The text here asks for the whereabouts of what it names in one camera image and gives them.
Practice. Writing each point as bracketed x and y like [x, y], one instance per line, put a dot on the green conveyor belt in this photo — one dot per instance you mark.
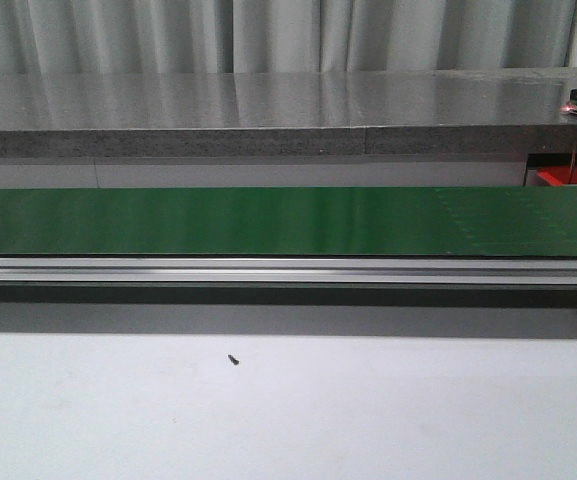
[287, 221]

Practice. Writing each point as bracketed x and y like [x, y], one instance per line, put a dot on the grey stone counter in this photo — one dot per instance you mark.
[287, 114]

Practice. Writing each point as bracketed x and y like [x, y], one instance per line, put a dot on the grey curtain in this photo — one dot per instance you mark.
[281, 36]

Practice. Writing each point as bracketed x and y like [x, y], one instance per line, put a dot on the aluminium conveyor frame rail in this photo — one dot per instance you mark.
[414, 297]

